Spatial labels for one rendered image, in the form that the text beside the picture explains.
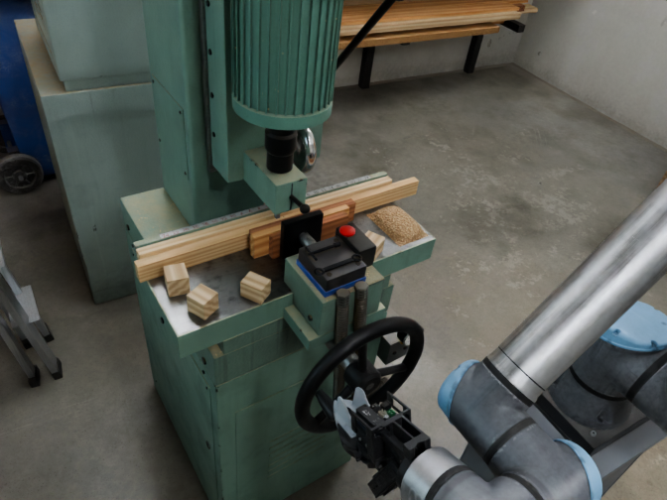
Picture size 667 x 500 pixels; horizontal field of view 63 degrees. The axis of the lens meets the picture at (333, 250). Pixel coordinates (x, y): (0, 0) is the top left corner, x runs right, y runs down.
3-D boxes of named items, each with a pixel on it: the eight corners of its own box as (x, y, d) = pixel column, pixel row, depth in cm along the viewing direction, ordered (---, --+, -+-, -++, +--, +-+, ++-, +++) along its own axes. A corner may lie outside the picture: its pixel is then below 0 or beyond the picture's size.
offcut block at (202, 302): (187, 311, 98) (186, 295, 95) (201, 298, 100) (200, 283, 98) (204, 320, 96) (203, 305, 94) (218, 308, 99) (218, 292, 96)
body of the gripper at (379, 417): (386, 387, 82) (443, 432, 73) (389, 431, 86) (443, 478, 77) (345, 409, 79) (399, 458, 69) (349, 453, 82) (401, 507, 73)
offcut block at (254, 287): (240, 296, 102) (239, 282, 99) (250, 284, 104) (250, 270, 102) (261, 305, 100) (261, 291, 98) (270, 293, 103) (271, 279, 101)
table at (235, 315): (200, 400, 91) (197, 378, 87) (138, 286, 109) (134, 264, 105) (460, 284, 120) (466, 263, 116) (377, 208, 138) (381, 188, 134)
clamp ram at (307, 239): (297, 278, 106) (300, 243, 100) (279, 255, 111) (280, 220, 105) (335, 264, 110) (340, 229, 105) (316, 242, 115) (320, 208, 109)
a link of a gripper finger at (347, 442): (353, 413, 87) (387, 444, 80) (354, 422, 87) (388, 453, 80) (329, 426, 84) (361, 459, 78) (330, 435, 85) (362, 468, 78)
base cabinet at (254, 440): (223, 537, 154) (213, 390, 108) (152, 385, 188) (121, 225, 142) (352, 460, 175) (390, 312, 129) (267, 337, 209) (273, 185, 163)
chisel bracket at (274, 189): (274, 222, 106) (276, 186, 100) (242, 185, 114) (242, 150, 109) (307, 212, 109) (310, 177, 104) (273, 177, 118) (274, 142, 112)
